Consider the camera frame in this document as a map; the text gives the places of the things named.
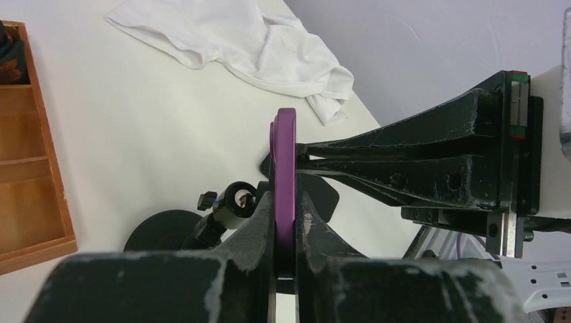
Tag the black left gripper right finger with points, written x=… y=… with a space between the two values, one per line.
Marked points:
x=336 y=283

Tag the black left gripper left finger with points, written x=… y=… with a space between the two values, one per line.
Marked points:
x=234 y=282

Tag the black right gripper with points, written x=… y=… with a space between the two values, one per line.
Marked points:
x=439 y=158

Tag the black round base phone stand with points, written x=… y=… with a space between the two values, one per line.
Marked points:
x=184 y=230

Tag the purple edged black phone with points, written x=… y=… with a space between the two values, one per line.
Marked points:
x=283 y=155

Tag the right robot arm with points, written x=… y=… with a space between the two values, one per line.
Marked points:
x=540 y=285

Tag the orange wooden compartment tray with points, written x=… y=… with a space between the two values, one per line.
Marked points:
x=36 y=225

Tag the white crumpled cloth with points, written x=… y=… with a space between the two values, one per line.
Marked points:
x=271 y=52

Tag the rolled tie top right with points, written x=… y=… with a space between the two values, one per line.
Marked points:
x=14 y=69

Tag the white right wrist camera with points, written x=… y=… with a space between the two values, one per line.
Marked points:
x=554 y=87

